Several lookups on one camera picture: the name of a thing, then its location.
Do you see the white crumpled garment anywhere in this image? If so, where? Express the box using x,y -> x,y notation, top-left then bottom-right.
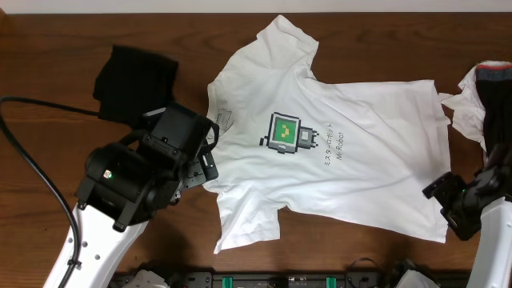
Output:
438,61 -> 511,152

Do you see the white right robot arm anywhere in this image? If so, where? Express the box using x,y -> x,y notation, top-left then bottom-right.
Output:
422,166 -> 511,288

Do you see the dark navy striped garment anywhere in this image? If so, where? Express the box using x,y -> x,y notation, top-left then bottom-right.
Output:
475,64 -> 511,154

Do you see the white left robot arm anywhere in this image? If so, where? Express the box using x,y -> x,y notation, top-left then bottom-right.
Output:
45,124 -> 218,287

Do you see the black folded cloth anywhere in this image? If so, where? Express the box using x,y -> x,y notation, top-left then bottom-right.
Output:
93,45 -> 178,129

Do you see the white printed t-shirt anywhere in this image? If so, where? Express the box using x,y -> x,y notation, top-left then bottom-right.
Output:
205,15 -> 450,251

